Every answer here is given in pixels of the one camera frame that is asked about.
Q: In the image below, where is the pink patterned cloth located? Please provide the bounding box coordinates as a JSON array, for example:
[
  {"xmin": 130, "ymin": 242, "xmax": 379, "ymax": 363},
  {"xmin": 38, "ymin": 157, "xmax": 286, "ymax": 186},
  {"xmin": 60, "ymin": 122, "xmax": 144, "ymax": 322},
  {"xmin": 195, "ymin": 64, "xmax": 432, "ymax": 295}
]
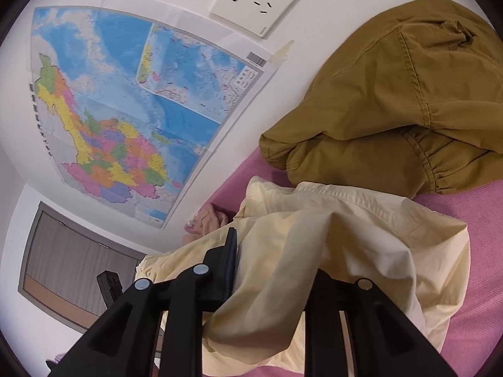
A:
[{"xmin": 184, "ymin": 203, "xmax": 230, "ymax": 246}]

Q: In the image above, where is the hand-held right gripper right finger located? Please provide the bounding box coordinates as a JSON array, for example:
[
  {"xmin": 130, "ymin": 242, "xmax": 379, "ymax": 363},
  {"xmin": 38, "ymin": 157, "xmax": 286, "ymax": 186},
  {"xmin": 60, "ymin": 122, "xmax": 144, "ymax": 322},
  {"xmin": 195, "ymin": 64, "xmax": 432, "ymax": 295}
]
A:
[{"xmin": 304, "ymin": 269, "xmax": 458, "ymax": 377}]

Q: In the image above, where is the grey framed door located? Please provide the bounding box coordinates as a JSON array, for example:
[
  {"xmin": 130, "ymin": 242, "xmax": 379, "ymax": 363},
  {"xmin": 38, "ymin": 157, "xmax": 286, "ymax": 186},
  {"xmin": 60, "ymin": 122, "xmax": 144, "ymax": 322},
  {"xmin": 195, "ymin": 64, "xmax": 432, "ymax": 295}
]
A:
[{"xmin": 18, "ymin": 200, "xmax": 149, "ymax": 334}]

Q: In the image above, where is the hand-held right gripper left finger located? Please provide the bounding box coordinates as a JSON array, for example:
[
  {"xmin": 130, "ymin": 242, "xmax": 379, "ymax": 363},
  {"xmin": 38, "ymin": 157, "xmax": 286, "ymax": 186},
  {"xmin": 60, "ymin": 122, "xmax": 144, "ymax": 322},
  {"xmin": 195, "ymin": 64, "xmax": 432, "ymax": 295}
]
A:
[{"xmin": 57, "ymin": 228, "xmax": 239, "ymax": 377}]

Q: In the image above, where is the black device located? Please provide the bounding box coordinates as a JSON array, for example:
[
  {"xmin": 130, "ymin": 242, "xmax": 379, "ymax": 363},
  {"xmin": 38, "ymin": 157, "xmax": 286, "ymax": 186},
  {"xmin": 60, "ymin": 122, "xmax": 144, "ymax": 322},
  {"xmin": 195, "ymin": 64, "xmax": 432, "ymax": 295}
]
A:
[{"xmin": 96, "ymin": 270, "xmax": 125, "ymax": 308}]

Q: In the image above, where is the wall map poster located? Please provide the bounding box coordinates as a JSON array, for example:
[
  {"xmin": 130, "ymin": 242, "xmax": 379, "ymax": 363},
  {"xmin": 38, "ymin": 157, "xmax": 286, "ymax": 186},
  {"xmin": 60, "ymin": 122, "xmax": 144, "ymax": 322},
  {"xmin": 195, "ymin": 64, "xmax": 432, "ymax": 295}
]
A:
[{"xmin": 19, "ymin": 0, "xmax": 295, "ymax": 230}]

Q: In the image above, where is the cream shirt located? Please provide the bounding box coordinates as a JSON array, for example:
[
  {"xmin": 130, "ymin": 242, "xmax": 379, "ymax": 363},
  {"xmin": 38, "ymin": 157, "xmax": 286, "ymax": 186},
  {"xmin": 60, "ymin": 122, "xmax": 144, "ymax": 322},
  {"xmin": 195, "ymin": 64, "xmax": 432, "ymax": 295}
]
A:
[{"xmin": 135, "ymin": 176, "xmax": 471, "ymax": 377}]

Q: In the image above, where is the brown jacket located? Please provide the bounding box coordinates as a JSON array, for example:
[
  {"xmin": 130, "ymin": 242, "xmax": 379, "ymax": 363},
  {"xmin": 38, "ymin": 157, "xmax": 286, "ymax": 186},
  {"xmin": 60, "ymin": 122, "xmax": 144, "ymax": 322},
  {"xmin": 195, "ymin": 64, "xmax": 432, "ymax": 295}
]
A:
[{"xmin": 259, "ymin": 0, "xmax": 503, "ymax": 199}]

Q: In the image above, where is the pink bed sheet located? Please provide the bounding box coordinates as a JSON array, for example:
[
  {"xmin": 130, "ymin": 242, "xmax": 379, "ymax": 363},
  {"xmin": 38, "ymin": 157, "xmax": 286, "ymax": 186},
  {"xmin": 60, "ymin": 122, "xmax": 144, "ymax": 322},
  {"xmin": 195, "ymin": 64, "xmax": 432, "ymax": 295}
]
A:
[{"xmin": 183, "ymin": 147, "xmax": 503, "ymax": 377}]

